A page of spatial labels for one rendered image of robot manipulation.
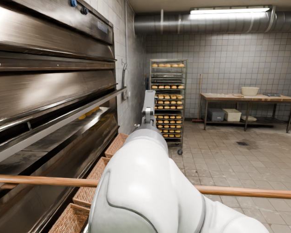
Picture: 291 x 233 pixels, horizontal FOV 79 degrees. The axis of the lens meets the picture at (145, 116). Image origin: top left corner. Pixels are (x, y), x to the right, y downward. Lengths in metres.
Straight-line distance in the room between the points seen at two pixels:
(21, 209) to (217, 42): 5.52
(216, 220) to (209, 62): 5.50
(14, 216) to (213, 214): 0.85
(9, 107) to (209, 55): 5.29
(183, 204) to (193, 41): 5.49
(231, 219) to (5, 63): 0.83
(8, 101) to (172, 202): 0.74
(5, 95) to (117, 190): 0.72
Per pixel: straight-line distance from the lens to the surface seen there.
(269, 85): 6.33
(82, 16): 1.53
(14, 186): 0.93
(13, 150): 0.66
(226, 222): 0.27
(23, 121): 0.75
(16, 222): 1.01
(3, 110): 0.82
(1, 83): 0.86
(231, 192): 0.78
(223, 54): 5.78
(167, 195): 0.20
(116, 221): 0.18
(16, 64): 0.90
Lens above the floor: 1.64
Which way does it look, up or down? 15 degrees down
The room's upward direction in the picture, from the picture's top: straight up
